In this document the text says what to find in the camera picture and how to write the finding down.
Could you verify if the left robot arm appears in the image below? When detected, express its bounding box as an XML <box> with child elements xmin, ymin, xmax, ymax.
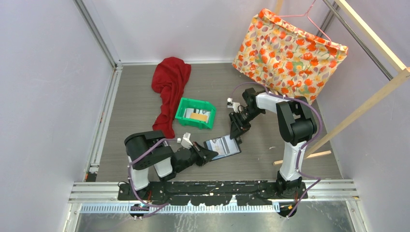
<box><xmin>124</xmin><ymin>130</ymin><xmax>218</xmax><ymax>200</ymax></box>

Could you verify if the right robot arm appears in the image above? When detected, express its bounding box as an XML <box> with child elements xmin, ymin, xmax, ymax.
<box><xmin>227</xmin><ymin>88</ymin><xmax>318</xmax><ymax>199</ymax></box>

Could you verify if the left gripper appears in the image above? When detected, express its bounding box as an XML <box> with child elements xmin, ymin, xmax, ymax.
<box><xmin>176</xmin><ymin>141</ymin><xmax>218</xmax><ymax>173</ymax></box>

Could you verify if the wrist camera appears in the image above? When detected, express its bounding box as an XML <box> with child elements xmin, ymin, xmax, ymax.
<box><xmin>177</xmin><ymin>132</ymin><xmax>193</xmax><ymax>149</ymax></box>
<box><xmin>227</xmin><ymin>98</ymin><xmax>240</xmax><ymax>113</ymax></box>

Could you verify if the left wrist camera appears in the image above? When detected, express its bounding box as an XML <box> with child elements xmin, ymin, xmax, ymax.
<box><xmin>177</xmin><ymin>132</ymin><xmax>193</xmax><ymax>149</ymax></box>

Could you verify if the pink wire hanger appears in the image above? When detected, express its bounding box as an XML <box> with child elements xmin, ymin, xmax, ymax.
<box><xmin>274</xmin><ymin>0</ymin><xmax>332</xmax><ymax>44</ymax></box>

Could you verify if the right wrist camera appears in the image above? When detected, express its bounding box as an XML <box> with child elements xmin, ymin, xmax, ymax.
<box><xmin>227</xmin><ymin>98</ymin><xmax>240</xmax><ymax>113</ymax></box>

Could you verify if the red cloth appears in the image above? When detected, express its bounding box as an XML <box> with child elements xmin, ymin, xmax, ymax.
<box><xmin>151</xmin><ymin>57</ymin><xmax>191</xmax><ymax>139</ymax></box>

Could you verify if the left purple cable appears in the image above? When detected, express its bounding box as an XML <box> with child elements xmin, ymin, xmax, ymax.
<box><xmin>127</xmin><ymin>137</ymin><xmax>183</xmax><ymax>219</ymax></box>

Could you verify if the black card holder wallet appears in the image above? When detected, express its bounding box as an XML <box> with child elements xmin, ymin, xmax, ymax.
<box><xmin>204</xmin><ymin>135</ymin><xmax>241</xmax><ymax>161</ymax></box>

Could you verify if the floral fabric bag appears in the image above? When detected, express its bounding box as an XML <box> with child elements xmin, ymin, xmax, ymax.
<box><xmin>233</xmin><ymin>9</ymin><xmax>348</xmax><ymax>104</ymax></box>

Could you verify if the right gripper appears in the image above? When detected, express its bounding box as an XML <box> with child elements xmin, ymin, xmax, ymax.
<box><xmin>229</xmin><ymin>107</ymin><xmax>264</xmax><ymax>140</ymax></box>

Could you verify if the striped white credit card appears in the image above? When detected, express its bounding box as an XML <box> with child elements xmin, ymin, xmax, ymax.
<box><xmin>183</xmin><ymin>108</ymin><xmax>210</xmax><ymax>118</ymax></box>

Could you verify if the wooden frame rack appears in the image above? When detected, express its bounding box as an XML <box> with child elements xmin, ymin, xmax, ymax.
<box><xmin>269</xmin><ymin>0</ymin><xmax>410</xmax><ymax>166</ymax></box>

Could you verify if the green plastic bin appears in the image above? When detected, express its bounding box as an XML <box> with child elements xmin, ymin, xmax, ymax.
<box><xmin>175</xmin><ymin>98</ymin><xmax>217</xmax><ymax>130</ymax></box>

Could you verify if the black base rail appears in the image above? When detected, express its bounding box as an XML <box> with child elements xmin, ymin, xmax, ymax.
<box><xmin>117</xmin><ymin>180</ymin><xmax>308</xmax><ymax>206</ymax></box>

